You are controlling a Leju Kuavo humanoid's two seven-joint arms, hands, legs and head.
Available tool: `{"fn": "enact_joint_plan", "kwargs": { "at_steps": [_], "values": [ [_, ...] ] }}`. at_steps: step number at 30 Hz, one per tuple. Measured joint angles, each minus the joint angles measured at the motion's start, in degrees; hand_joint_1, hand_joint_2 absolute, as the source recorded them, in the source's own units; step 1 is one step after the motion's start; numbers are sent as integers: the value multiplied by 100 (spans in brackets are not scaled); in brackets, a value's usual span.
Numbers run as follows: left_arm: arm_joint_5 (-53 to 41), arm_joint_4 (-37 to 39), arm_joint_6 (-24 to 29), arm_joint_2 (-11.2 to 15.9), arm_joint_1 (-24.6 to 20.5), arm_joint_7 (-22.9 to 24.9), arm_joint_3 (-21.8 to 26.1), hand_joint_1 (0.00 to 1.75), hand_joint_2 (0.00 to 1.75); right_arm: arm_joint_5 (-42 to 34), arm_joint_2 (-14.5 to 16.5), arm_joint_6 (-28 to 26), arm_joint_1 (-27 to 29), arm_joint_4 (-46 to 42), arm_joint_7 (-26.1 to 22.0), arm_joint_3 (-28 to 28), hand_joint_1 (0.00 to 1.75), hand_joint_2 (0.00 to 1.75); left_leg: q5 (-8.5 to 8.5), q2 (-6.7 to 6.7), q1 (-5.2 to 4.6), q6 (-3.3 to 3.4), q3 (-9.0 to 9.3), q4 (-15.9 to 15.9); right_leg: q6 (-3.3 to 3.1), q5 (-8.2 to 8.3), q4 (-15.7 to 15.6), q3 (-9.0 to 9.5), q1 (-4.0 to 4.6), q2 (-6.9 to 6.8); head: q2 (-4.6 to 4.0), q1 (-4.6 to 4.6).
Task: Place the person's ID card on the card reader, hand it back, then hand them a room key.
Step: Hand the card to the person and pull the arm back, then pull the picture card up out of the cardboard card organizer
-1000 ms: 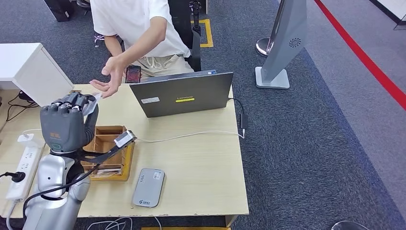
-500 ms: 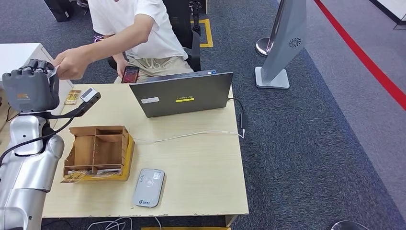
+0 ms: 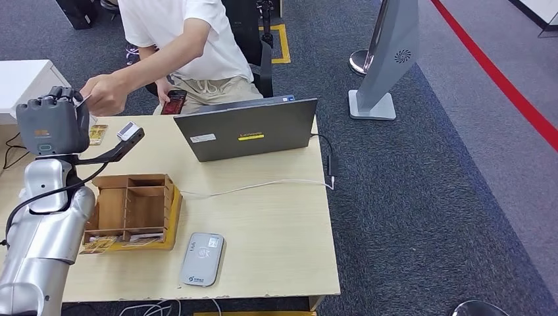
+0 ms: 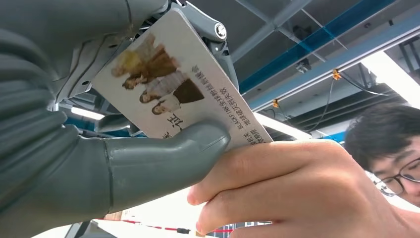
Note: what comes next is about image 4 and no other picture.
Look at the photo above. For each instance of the white photo ID card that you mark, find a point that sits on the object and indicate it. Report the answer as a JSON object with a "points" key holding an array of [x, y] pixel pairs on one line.
{"points": [[183, 65]]}

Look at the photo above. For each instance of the blue ceiling beam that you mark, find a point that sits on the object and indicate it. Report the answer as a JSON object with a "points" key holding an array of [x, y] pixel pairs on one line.
{"points": [[311, 44]]}

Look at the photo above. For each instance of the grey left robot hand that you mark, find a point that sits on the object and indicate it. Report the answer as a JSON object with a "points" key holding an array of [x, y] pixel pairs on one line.
{"points": [[157, 167]]}

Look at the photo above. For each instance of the person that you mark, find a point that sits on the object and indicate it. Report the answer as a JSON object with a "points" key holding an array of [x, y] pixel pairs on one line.
{"points": [[393, 154]]}

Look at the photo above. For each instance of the person's glasses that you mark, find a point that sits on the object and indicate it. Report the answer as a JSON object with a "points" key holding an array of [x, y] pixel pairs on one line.
{"points": [[393, 184]]}

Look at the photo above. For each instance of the ceiling strip light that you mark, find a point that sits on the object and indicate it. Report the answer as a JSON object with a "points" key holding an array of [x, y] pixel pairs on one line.
{"points": [[282, 126], [87, 113]]}

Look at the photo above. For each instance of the bright window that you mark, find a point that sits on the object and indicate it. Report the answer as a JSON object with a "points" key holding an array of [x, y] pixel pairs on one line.
{"points": [[390, 78]]}

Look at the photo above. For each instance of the grey ceiling pipe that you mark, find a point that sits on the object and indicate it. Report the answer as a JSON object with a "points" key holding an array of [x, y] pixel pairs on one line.
{"points": [[262, 33]]}

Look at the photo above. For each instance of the grey-blue ceiling beam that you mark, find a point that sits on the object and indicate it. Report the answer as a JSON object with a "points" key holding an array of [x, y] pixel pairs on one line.
{"points": [[361, 49]]}

